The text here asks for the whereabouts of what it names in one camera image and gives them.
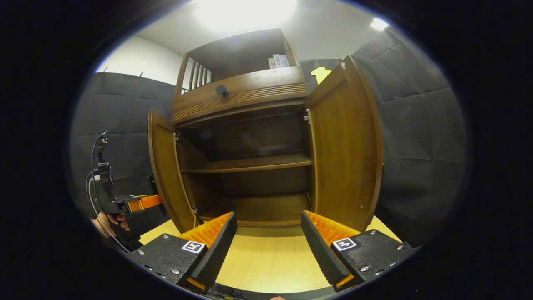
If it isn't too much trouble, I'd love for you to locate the large ceiling light panel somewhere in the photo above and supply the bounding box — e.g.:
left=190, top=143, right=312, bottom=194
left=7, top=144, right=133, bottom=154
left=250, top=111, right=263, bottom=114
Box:
left=196, top=0, right=298, bottom=32

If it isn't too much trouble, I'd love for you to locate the black cable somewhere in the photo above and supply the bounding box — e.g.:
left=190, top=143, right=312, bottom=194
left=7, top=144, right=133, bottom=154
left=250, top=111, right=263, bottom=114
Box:
left=90, top=133, right=130, bottom=253

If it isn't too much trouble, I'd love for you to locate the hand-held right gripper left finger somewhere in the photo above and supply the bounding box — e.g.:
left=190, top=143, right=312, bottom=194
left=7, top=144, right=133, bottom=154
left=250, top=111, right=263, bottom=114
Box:
left=125, top=211, right=238, bottom=294

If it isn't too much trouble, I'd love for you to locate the wooden cabinet door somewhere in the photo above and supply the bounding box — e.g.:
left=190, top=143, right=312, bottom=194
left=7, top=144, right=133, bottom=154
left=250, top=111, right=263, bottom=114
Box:
left=148, top=109, right=197, bottom=234
left=305, top=55, right=384, bottom=233

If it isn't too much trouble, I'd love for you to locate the wooden double-door shoe cabinet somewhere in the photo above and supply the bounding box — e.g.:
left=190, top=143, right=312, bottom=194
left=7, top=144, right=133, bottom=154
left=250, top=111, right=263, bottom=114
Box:
left=148, top=27, right=384, bottom=234

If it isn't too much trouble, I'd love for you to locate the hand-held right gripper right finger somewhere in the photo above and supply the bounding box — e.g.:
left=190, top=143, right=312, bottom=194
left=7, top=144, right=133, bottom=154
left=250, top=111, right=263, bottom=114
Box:
left=301, top=210, right=417, bottom=292

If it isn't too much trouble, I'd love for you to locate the wooden cabinet drawer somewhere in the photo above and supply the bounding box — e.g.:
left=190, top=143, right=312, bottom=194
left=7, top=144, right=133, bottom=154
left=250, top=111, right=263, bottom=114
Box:
left=172, top=66, right=308, bottom=125

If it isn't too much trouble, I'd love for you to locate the wooden inner shelf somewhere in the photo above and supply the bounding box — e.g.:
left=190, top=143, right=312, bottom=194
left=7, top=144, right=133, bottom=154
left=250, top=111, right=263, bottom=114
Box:
left=182, top=153, right=313, bottom=174

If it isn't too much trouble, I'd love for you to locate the black backdrop cloth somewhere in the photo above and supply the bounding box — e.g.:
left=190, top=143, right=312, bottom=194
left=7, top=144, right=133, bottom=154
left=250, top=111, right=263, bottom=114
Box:
left=69, top=27, right=469, bottom=246

